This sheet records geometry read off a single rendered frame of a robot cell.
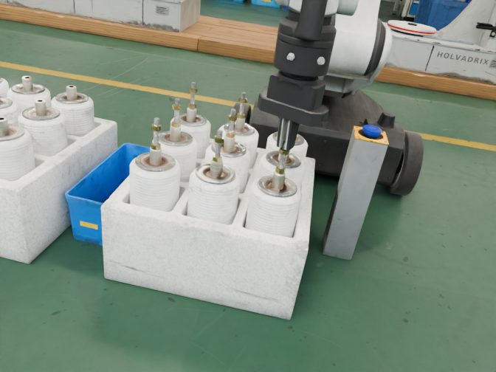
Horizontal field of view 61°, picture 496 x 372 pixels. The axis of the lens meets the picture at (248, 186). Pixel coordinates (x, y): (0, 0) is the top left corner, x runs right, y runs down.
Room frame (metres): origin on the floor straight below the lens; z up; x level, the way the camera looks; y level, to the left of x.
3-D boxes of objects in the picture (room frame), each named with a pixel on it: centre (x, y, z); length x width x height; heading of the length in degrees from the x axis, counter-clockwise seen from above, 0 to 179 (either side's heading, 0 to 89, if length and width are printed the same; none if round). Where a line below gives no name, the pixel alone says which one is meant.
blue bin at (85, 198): (0.89, 0.32, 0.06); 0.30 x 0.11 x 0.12; 173
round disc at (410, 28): (2.95, -0.89, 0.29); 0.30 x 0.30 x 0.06
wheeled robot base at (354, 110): (1.49, -0.22, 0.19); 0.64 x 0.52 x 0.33; 177
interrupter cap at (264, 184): (0.69, -0.05, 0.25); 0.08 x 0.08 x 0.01
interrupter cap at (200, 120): (0.95, 0.16, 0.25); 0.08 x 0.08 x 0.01
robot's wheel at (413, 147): (1.23, -0.47, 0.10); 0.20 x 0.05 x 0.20; 177
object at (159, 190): (0.71, 0.18, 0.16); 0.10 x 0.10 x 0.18
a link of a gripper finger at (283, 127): (0.69, -0.04, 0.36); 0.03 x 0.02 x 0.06; 153
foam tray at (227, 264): (0.82, 0.05, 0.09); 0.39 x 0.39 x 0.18; 84
